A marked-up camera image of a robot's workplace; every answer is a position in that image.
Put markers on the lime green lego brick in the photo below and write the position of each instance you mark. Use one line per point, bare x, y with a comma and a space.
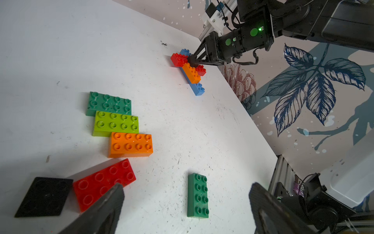
105, 123

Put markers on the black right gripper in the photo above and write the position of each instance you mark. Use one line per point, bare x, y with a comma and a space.
254, 33

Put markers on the dark green lego brick top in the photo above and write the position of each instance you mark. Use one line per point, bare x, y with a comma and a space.
107, 103

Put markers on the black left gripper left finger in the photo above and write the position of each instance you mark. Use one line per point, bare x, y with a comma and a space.
102, 217

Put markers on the orange lego brick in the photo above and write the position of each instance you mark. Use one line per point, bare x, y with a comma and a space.
128, 145
191, 73

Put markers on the red lego brick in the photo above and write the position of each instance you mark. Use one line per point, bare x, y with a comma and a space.
91, 188
179, 60
200, 70

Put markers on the purple candy packet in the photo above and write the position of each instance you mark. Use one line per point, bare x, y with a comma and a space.
298, 186

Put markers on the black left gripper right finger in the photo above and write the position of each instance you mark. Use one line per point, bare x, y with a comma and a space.
273, 217

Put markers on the black small lego brick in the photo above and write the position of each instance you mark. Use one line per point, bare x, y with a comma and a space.
45, 197

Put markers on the blue lego brick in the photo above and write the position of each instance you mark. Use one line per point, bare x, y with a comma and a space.
185, 52
196, 88

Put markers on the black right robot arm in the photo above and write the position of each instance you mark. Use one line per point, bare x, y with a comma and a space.
344, 23

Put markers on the orange lego brick in stack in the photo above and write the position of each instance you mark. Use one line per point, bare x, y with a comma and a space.
128, 145

